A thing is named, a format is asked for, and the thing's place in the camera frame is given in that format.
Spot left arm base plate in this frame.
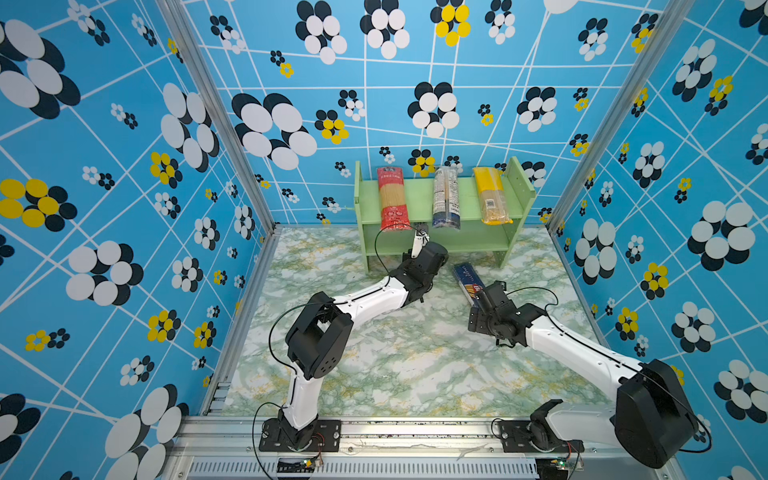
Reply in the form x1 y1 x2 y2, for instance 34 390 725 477
257 418 342 453

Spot yellow top spaghetti bag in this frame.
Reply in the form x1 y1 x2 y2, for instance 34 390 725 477
473 167 512 226

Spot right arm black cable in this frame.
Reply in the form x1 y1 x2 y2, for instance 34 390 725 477
490 286 713 480

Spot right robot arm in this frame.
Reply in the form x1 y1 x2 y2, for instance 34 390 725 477
468 281 709 469

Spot blue Barilla spaghetti box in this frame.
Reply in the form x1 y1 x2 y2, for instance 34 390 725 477
452 262 485 306

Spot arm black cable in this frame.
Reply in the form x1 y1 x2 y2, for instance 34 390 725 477
250 223 421 480
490 286 713 480

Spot light green wooden shelf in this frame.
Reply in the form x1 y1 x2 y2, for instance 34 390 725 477
354 157 536 270

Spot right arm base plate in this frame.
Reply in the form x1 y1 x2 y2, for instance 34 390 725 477
491 419 585 456

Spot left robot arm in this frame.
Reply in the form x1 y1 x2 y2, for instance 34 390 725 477
277 240 448 448

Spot aluminium front rail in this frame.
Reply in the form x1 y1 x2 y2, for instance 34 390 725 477
162 417 685 479

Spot clear white-label spaghetti bag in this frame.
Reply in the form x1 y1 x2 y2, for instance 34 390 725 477
432 167 461 230

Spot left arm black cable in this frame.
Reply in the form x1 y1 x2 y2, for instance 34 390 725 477
250 223 421 480

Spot red spaghetti bag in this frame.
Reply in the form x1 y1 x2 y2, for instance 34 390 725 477
377 166 410 230

